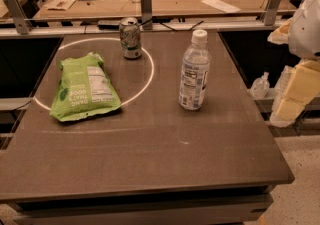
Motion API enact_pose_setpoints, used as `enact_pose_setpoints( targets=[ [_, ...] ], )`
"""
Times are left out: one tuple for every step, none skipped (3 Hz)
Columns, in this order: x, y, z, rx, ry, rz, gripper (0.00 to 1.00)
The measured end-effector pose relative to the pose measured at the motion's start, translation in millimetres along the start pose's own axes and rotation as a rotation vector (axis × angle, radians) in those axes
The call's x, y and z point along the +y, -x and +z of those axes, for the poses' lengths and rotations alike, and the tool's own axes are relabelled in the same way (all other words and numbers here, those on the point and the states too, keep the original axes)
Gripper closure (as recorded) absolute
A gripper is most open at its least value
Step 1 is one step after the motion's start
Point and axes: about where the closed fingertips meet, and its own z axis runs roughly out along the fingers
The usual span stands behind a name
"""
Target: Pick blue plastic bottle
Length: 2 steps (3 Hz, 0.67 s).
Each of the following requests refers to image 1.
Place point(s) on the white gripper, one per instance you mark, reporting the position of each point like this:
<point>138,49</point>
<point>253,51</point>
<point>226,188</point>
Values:
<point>306,32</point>

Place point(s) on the small clear bottle on shelf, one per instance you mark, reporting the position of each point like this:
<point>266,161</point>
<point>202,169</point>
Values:
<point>260,86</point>

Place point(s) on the clear plastic water bottle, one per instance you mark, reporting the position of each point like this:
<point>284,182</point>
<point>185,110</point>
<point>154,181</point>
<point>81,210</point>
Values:
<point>194,71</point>

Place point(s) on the white paper slip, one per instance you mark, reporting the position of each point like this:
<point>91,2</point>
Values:
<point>222,6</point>

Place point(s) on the green white soda can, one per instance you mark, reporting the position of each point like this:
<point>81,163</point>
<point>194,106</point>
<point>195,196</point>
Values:
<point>130,38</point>

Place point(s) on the green snack bag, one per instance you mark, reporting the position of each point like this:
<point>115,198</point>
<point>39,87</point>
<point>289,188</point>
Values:
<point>84,89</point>

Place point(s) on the tan envelope on desk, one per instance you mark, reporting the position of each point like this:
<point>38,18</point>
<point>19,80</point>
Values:
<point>63,5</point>

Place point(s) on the right metal bracket post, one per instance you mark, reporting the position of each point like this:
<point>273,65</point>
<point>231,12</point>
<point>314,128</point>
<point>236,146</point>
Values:
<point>270,13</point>

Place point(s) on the metal bracket post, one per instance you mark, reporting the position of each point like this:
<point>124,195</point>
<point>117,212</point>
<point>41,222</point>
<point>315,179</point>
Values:
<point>22,25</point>
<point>270,13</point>
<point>146,14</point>

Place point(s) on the middle metal bracket post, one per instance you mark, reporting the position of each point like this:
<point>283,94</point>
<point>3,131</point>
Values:
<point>146,14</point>

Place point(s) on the left metal bracket post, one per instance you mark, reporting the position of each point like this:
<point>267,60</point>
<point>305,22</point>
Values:
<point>22,25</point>

